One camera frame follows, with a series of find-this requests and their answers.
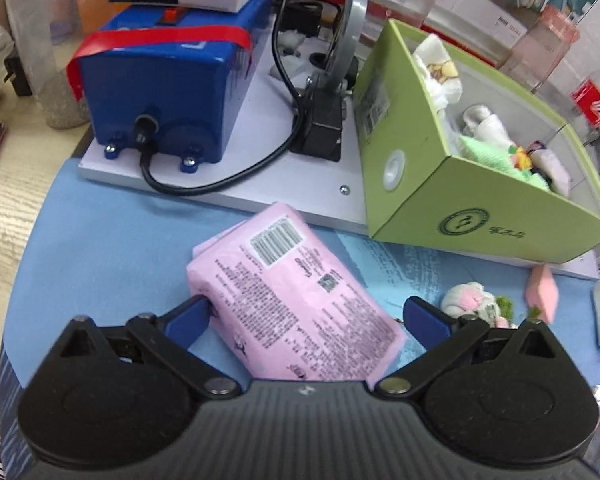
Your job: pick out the pink white sock ball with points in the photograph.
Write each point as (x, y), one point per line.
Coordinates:
(473, 298)

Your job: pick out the clear jar with sand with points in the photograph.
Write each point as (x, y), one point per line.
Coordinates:
(46, 34)

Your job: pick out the pink printed tissue pack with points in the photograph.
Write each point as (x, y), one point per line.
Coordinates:
(288, 308)

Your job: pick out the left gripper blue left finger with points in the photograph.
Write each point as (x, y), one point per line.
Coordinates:
(186, 323)

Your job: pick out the pink clear bottle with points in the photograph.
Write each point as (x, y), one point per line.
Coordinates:
(536, 54)

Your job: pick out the white cloth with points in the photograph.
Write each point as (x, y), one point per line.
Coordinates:
(441, 76)

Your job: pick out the green towel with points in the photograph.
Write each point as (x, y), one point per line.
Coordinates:
(498, 160)

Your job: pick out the grey purple cloth bundle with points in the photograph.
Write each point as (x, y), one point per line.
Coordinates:
(548, 165)

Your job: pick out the metal lever stand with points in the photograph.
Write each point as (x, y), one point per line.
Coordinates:
(322, 122)

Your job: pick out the blue machine box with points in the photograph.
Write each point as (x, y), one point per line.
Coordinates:
(174, 79)

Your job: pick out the pink sponge block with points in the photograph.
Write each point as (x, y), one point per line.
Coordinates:
(542, 294)

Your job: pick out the blue printed table mat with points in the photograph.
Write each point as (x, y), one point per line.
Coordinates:
(111, 253)

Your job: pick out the cola bottle red label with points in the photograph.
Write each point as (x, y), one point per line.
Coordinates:
(587, 98)

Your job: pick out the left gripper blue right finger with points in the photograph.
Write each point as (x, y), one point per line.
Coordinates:
(428, 324)

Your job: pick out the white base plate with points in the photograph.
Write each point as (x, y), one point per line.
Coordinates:
(328, 194)

